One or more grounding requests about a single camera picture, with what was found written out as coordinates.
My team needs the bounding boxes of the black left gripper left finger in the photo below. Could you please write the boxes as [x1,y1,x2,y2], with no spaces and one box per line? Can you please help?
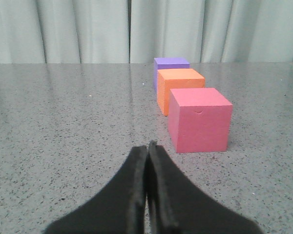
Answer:
[45,146,147,234]

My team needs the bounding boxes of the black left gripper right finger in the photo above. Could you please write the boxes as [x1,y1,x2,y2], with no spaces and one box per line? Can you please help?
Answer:
[147,141,261,234]

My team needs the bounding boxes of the orange foam cube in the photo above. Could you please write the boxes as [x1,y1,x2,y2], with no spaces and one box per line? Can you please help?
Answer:
[157,68,205,116]

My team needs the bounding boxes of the pink foam cube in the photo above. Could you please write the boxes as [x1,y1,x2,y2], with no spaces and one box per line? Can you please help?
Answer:
[168,88,233,153]

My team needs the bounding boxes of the purple foam cube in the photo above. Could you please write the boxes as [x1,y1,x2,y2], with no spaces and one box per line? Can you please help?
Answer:
[153,57,190,91]

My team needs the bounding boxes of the grey-white curtain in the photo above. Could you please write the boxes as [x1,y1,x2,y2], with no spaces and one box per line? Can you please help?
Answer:
[0,0,293,63]

